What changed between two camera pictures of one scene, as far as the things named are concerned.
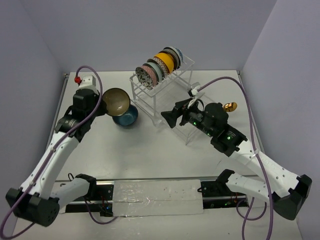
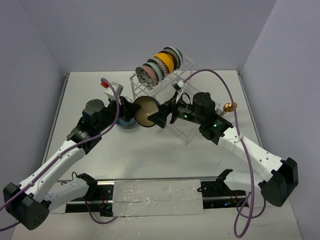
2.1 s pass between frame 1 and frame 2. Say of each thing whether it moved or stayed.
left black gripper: moved
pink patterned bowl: stayed
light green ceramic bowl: stayed
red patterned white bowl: stayed
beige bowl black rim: moved
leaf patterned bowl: stayed
